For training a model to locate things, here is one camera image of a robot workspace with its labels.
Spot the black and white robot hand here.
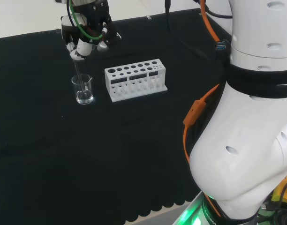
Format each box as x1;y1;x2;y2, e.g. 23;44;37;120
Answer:
60;0;122;62

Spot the clear glass rod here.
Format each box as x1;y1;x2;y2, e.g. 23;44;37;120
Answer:
73;60;85;91

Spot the white test tube rack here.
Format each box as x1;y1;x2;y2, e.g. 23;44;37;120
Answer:
104;58;168;103

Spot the small clear glass beaker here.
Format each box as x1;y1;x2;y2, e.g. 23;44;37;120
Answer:
71;74;94;105

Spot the blue USB connector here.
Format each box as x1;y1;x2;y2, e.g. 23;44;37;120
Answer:
215;40;230;51

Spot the black bench cloth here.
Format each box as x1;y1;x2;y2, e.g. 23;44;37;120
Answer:
0;8;231;225

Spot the yellow stop button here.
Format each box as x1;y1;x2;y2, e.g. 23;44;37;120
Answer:
271;175;287;204

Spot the green cable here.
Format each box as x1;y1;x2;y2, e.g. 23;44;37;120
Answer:
66;0;105;41

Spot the black cable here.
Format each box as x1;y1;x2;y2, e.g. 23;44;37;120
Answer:
164;0;227;67

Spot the orange cable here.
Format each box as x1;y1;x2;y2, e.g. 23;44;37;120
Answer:
182;0;223;218

